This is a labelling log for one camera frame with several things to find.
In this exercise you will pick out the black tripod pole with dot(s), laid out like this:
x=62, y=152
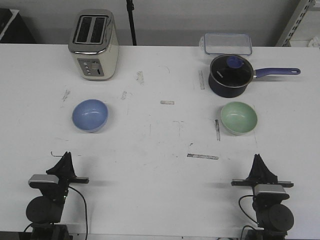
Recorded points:
x=130, y=7

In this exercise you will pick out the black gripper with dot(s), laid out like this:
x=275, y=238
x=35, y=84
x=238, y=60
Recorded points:
x=62, y=169
x=265, y=175

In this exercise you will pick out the cream silver two-slot toaster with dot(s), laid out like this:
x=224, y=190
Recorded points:
x=94, y=44

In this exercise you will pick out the dark blue saucepan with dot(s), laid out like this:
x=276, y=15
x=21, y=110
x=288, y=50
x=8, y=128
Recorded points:
x=228, y=92

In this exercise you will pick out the clear plastic food container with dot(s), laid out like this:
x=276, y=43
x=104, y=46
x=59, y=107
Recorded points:
x=226, y=43

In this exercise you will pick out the white slotted shelf rack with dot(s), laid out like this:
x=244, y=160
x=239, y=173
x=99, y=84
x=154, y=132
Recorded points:
x=303, y=27

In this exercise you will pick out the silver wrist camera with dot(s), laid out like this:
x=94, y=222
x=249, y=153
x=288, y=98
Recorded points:
x=43, y=181
x=269, y=189

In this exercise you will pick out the glass pot lid blue knob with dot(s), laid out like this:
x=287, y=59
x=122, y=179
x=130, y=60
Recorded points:
x=231, y=70

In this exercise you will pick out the blue bowl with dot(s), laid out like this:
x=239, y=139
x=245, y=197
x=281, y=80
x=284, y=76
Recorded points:
x=90, y=115

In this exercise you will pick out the green bowl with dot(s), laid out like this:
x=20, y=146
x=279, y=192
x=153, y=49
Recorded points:
x=238, y=118

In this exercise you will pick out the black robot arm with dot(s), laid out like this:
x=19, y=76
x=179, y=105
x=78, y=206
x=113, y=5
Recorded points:
x=45, y=212
x=272, y=217

